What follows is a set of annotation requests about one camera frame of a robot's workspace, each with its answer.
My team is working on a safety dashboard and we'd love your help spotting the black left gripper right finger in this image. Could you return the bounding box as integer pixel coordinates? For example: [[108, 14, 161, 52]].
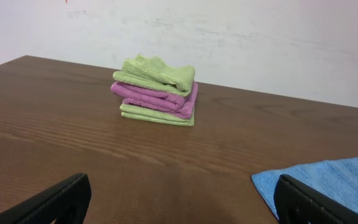
[[273, 174, 358, 224]]

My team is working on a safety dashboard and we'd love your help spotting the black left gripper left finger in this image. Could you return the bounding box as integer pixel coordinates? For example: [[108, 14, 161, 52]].
[[0, 173, 91, 224]]

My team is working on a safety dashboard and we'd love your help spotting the blue microfiber cloth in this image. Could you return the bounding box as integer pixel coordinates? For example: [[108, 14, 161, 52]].
[[251, 157, 358, 218]]

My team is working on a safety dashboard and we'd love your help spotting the bottom green folded cloth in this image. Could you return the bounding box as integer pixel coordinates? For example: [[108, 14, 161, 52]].
[[119, 104, 194, 126]]

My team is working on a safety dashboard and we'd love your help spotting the green folded cloth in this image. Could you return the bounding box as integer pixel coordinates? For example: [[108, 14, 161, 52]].
[[112, 55, 195, 96], [119, 104, 194, 126]]

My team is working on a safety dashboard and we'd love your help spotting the purple folded cloth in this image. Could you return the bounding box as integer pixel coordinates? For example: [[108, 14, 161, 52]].
[[111, 82, 198, 119]]

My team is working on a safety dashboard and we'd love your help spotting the top green folded cloth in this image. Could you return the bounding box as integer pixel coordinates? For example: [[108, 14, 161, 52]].
[[112, 55, 195, 96]]

